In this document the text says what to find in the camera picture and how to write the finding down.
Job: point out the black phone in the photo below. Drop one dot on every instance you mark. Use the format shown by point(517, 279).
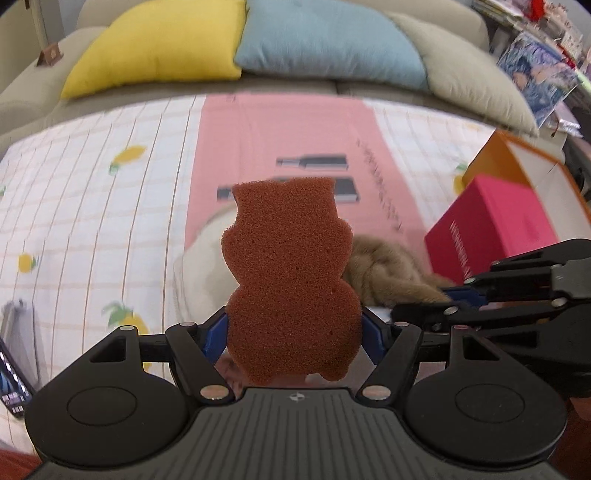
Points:
point(11, 383)

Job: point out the brown bear-shaped sponge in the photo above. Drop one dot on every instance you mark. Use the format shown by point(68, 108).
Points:
point(286, 277)

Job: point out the magenta box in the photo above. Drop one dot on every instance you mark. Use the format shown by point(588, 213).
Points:
point(489, 221)

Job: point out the beige pillow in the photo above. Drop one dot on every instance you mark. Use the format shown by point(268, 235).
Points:
point(466, 78)

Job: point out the blue printed poster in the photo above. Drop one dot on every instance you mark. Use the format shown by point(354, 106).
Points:
point(535, 78)

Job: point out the brown furry cloth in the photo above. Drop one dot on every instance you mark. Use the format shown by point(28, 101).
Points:
point(383, 267)

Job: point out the yellow pillow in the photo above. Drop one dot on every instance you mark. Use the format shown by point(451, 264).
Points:
point(157, 46)

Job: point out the small brown stand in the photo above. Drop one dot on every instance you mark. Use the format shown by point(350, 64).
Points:
point(48, 55)

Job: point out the pink bottle-print cloth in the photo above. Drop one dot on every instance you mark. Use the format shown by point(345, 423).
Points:
point(286, 129)

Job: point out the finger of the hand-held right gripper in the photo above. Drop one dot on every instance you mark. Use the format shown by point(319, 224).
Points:
point(425, 314)
point(466, 294)

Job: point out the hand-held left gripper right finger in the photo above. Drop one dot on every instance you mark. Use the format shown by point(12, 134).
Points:
point(375, 339)

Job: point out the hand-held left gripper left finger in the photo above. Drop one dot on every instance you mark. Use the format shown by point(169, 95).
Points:
point(216, 339)

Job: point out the light blue pillow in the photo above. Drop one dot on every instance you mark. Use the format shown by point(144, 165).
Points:
point(323, 41)

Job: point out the checked lemon-print blanket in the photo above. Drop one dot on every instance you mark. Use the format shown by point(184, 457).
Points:
point(69, 207)

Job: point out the stack of books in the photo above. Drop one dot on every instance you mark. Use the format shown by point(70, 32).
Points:
point(521, 14)

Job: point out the orange open box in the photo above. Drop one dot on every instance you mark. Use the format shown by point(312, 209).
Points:
point(494, 152)

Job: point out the beige sofa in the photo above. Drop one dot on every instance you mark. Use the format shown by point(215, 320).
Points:
point(27, 92)

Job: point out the cream plush cloth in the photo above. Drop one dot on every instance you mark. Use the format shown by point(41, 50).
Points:
point(203, 267)

